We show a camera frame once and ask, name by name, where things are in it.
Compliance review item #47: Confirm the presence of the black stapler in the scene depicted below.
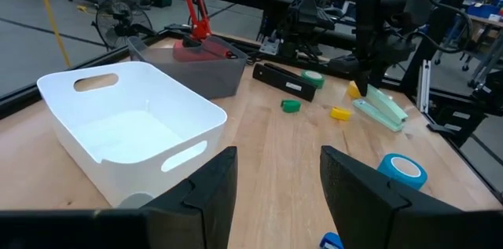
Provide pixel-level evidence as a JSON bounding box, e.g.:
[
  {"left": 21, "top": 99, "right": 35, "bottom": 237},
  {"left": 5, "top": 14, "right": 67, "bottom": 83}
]
[{"left": 251, "top": 62, "right": 318, "bottom": 103}]

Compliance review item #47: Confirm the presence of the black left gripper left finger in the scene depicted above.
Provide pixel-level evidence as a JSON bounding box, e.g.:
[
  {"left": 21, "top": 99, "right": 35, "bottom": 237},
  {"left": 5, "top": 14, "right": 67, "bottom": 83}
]
[{"left": 0, "top": 145, "right": 239, "bottom": 249}]

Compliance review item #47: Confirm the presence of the black floor fan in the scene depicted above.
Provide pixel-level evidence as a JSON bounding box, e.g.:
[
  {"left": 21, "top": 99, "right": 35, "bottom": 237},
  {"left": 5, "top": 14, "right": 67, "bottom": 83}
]
[{"left": 92, "top": 0, "right": 156, "bottom": 50}]

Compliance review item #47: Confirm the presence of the small yellow stapler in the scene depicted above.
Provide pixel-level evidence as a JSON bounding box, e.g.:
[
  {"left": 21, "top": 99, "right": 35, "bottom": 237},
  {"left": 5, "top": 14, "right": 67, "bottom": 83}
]
[{"left": 329, "top": 106, "right": 353, "bottom": 122}]

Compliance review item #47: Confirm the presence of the silver aluminium bar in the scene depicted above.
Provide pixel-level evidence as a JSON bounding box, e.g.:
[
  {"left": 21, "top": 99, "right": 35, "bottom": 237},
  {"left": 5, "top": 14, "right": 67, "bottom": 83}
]
[{"left": 416, "top": 59, "right": 432, "bottom": 115}]

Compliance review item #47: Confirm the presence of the yellow hanging rope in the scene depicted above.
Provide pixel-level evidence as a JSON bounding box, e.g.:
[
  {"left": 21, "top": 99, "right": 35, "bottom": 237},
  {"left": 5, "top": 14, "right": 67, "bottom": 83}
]
[{"left": 33, "top": 0, "right": 72, "bottom": 68}]

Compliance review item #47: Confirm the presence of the smoky grey translucent bin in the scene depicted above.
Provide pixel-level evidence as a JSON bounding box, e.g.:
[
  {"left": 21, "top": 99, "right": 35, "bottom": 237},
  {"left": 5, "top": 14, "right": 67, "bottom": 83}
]
[{"left": 127, "top": 35, "right": 249, "bottom": 100}]

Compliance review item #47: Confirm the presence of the green tape roll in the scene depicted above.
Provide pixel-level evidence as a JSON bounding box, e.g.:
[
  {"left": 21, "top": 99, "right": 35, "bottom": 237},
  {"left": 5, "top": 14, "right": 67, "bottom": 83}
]
[{"left": 301, "top": 69, "right": 326, "bottom": 90}]

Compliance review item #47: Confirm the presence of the silver mounting plate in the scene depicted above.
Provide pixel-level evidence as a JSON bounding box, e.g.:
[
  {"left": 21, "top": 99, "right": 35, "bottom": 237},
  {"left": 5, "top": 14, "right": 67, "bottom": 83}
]
[{"left": 259, "top": 36, "right": 281, "bottom": 56}]

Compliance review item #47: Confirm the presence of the small blue stapler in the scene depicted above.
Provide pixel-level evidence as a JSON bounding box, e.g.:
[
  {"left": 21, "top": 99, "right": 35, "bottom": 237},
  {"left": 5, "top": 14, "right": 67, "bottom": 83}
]
[{"left": 318, "top": 232, "right": 345, "bottom": 249}]

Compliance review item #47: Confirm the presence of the blue storage bin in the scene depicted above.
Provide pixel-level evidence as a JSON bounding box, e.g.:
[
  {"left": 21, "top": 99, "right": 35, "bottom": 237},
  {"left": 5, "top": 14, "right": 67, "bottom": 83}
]
[{"left": 466, "top": 2, "right": 502, "bottom": 20}]

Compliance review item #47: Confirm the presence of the white plastic bin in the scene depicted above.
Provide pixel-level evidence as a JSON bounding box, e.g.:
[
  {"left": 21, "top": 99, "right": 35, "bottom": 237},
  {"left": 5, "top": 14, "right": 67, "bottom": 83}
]
[{"left": 36, "top": 60, "right": 229, "bottom": 209}]

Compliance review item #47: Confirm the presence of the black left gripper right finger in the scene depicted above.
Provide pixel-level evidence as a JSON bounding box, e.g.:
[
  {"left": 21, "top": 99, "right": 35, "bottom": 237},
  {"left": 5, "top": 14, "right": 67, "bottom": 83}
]
[{"left": 319, "top": 145, "right": 503, "bottom": 249}]

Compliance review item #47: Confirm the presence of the red desk lamp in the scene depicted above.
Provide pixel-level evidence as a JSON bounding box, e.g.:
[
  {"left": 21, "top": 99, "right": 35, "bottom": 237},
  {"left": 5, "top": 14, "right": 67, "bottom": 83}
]
[{"left": 171, "top": 0, "right": 237, "bottom": 64}]

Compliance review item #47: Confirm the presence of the small green stapler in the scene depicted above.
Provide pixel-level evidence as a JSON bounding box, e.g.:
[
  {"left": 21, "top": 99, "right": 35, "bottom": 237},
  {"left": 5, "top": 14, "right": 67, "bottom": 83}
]
[{"left": 280, "top": 99, "right": 303, "bottom": 114}]

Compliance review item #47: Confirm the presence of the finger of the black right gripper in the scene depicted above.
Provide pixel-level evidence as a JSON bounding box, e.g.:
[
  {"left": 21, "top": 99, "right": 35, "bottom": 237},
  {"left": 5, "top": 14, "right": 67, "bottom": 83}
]
[{"left": 354, "top": 0, "right": 386, "bottom": 97}]

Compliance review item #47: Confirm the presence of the blue tape roll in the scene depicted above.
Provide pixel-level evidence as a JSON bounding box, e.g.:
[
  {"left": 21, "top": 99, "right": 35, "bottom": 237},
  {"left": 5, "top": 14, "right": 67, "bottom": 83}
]
[{"left": 376, "top": 152, "right": 428, "bottom": 191}]

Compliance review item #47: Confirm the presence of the mint green stapler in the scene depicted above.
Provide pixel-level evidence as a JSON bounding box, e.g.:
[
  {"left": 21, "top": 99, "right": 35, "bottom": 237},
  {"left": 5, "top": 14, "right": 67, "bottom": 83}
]
[{"left": 351, "top": 83, "right": 409, "bottom": 133}]

